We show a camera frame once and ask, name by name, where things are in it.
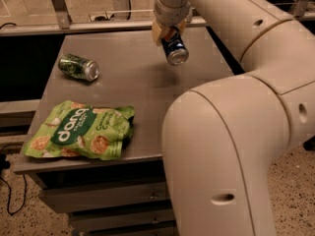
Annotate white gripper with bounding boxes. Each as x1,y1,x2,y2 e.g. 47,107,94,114
152,0,191,46

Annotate blue pepsi can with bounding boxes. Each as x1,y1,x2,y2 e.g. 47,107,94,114
161,28,189,66

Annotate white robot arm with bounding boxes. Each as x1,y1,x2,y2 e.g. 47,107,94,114
154,0,315,236

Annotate green soda can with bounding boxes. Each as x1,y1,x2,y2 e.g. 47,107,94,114
58,53,99,82

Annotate grey metal railing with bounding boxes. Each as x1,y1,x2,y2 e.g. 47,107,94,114
1,0,314,39

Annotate green dang snack bag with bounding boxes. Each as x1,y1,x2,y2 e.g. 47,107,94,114
23,100,135,160

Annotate grey drawer cabinet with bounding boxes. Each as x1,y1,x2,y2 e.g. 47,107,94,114
15,27,231,236

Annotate black floor cable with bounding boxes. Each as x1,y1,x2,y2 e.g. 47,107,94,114
0,144,28,216

